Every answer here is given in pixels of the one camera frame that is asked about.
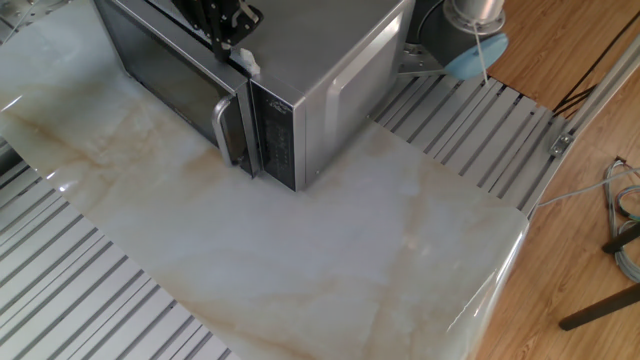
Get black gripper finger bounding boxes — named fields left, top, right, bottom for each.
left=228, top=0, right=264, bottom=45
left=172, top=0, right=232, bottom=63

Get silver microwave body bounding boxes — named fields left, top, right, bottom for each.
left=92, top=0, right=416, bottom=193

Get white tape piece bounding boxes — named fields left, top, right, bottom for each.
left=234, top=47, right=262, bottom=76

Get marble pattern table cover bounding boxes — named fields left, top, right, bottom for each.
left=0, top=0, right=530, bottom=360

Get white zip tie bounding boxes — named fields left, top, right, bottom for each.
left=472, top=22, right=490, bottom=84

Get dark wooden furniture leg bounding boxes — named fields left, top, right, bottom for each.
left=602, top=222, right=640, bottom=255
left=558, top=283, right=640, bottom=332

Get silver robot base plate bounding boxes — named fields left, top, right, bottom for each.
left=397, top=42, right=459, bottom=79

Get black floor cables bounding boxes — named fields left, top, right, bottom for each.
left=552, top=9, right=640, bottom=119

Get metal corner bracket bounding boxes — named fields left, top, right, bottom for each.
left=548, top=132, right=575, bottom=159

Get aluminium frame rail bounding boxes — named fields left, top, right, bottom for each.
left=524, top=33, right=640, bottom=219

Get thin grey cable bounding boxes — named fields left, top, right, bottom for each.
left=535, top=167, right=640, bottom=209

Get grey cable bundle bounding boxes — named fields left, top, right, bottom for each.
left=602, top=157, right=640, bottom=284

